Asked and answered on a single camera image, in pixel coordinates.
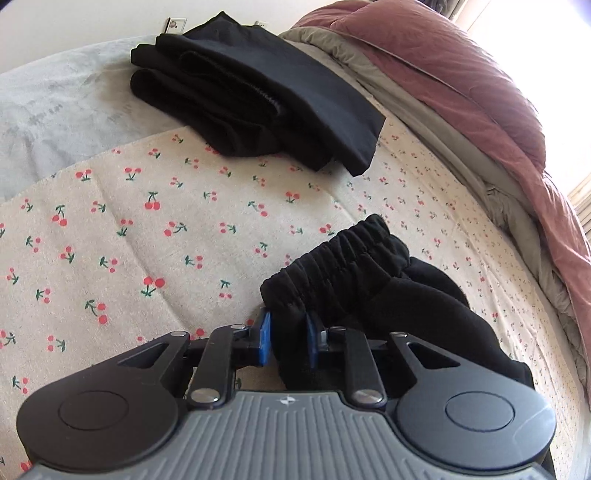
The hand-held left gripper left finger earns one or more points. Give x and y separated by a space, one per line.
264 337

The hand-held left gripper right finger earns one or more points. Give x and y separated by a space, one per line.
312 339

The black fleece pants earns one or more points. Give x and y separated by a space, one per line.
369 286

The cherry print bed sheet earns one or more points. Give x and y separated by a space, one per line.
138 240

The folded black smooth garment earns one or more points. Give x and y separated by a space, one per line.
314 101

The folded black fleece garment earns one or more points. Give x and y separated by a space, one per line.
198 101

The pink and grey duvet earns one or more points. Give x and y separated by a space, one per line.
461 83

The light grey blanket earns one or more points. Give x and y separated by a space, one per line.
55 120

